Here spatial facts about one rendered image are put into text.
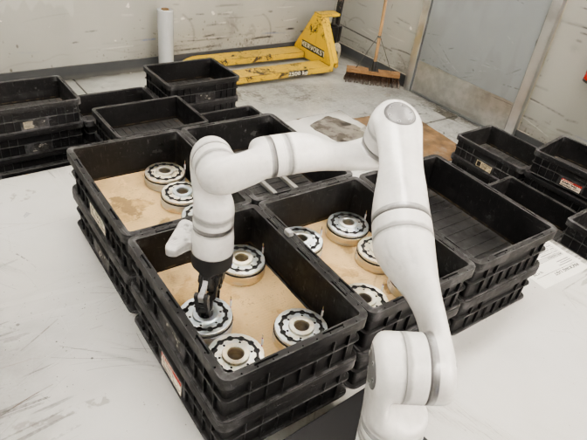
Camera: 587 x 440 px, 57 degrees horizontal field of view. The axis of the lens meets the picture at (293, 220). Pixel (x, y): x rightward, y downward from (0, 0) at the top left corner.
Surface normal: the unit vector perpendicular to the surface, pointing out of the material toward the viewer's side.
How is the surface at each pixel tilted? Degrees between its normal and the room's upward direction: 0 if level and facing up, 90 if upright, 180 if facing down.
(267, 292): 0
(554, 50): 90
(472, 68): 90
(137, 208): 0
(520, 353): 0
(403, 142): 23
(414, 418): 18
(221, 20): 90
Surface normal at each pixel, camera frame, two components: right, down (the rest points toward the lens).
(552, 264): 0.11, -0.81
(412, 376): 0.02, -0.04
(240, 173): 0.61, 0.40
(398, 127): 0.11, -0.52
